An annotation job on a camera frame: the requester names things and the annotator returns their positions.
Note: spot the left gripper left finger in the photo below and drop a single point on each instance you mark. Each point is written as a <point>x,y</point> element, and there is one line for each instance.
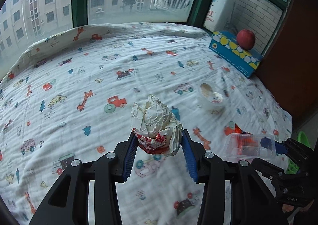
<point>67,200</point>

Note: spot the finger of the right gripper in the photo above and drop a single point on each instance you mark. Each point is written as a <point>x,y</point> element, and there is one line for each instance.
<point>299,153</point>
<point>277,147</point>

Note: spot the cartoon print white bedsheet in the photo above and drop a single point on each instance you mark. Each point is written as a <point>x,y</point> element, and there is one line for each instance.
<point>70,95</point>

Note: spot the brown wooden headboard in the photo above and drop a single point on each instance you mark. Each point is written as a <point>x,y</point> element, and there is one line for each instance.
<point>289,69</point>

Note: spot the person's right hand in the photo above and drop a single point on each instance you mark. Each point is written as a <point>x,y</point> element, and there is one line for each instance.
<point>287,208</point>

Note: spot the red apple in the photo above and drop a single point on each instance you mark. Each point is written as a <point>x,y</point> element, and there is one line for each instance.
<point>246,39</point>

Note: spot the blue yellow tissue box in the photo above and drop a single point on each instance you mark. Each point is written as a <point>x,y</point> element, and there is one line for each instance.
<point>225,45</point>

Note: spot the green mesh trash basket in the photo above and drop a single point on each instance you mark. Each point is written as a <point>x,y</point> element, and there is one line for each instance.
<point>292,167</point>

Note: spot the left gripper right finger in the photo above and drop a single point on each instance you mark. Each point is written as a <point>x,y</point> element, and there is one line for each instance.
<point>251,200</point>

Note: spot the red white paper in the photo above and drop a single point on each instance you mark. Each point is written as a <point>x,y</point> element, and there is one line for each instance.
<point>157,129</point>

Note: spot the small pudding cup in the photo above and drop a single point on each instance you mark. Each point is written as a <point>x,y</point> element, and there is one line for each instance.
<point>211,97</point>

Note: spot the orange snack wrapper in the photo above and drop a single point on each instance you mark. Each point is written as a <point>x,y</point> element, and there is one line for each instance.
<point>239,139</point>

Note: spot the rectangular clear plastic container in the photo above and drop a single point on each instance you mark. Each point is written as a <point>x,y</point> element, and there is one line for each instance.
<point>251,152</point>

